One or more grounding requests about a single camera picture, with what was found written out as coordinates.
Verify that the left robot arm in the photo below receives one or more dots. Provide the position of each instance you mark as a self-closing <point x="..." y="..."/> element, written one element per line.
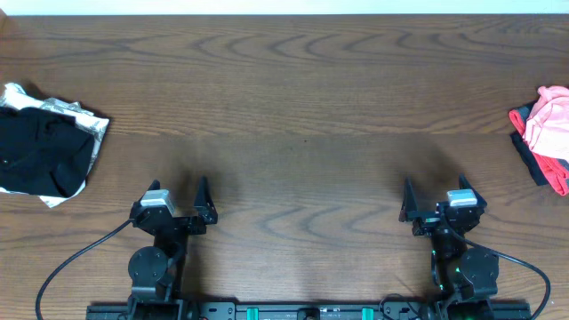
<point x="157" y="270"/>

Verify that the black folded garment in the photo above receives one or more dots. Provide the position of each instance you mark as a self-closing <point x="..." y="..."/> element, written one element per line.
<point x="43" y="153"/>

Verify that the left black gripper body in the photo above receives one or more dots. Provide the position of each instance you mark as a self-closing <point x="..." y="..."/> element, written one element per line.
<point x="191" y="228"/>

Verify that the red grey black garment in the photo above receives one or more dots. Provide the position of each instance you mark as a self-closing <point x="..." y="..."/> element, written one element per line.
<point x="543" y="170"/>

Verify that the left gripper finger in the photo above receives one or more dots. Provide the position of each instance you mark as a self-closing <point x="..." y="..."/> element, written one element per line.
<point x="203" y="203"/>
<point x="155" y="185"/>

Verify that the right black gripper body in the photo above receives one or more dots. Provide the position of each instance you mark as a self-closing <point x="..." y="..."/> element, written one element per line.
<point x="427" y="224"/>

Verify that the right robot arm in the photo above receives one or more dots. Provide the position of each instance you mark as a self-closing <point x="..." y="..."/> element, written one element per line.
<point x="465" y="275"/>

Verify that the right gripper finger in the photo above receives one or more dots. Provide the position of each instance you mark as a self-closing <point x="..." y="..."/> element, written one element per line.
<point x="465" y="184"/>
<point x="409" y="209"/>

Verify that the white patterned garment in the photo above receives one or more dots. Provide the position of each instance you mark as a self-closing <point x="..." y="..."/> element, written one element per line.
<point x="15" y="97"/>

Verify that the black mounting rail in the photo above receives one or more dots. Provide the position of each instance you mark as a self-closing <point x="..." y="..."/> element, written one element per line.
<point x="388" y="309"/>

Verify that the pink printed shirt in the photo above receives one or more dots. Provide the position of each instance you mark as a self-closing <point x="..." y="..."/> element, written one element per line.
<point x="546" y="128"/>

